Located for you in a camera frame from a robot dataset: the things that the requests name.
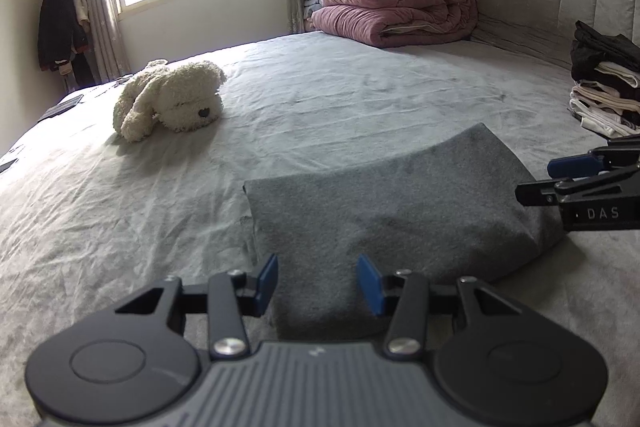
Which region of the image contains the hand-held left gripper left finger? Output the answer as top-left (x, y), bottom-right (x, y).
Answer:
top-left (114, 253), bottom-right (279, 360)

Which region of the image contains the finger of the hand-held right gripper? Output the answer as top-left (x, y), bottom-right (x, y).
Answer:
top-left (515, 164), bottom-right (640, 206)
top-left (547, 136), bottom-right (640, 178)

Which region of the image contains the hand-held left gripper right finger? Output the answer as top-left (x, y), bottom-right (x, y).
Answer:
top-left (356, 254), bottom-right (521, 360)

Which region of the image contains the grey shirt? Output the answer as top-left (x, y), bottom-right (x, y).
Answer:
top-left (242, 123), bottom-right (566, 343)

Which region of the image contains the stack of folded clothes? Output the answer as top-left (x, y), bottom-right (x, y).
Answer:
top-left (567, 21), bottom-right (640, 138)

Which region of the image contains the white plush dog toy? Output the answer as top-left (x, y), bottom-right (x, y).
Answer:
top-left (112, 59), bottom-right (227, 144)

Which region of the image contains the pink folded quilt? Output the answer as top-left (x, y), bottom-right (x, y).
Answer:
top-left (311, 0), bottom-right (478, 48)

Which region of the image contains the dark tablet case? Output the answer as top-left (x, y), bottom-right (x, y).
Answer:
top-left (39, 94), bottom-right (83, 122)

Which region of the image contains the hanging dark jacket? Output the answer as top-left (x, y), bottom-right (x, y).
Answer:
top-left (37, 0), bottom-right (96, 88)

